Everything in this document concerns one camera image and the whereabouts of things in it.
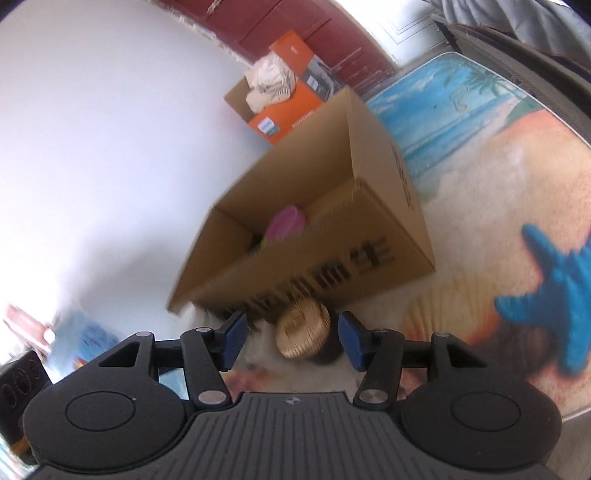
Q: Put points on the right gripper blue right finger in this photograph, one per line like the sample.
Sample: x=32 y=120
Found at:
x=379 y=355

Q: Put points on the blue water jug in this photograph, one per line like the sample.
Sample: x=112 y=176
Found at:
x=78 y=339

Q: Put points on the brown cardboard box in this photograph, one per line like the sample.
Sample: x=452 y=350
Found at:
x=365 y=229

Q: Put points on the purple bowl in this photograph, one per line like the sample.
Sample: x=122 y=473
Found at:
x=285 y=224

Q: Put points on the dark red door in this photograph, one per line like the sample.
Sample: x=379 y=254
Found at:
x=248 y=27

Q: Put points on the gold lid black jar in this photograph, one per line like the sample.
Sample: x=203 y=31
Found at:
x=307 y=331

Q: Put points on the grey blanket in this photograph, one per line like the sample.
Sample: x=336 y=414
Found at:
x=551 y=27

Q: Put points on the beige cloth in box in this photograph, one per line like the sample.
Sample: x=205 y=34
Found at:
x=270 y=81

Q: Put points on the orange Philips box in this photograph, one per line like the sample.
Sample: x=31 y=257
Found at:
x=316 y=83

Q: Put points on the black speaker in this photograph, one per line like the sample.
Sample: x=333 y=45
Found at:
x=21 y=380

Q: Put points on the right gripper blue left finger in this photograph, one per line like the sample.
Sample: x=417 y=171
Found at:
x=206 y=352

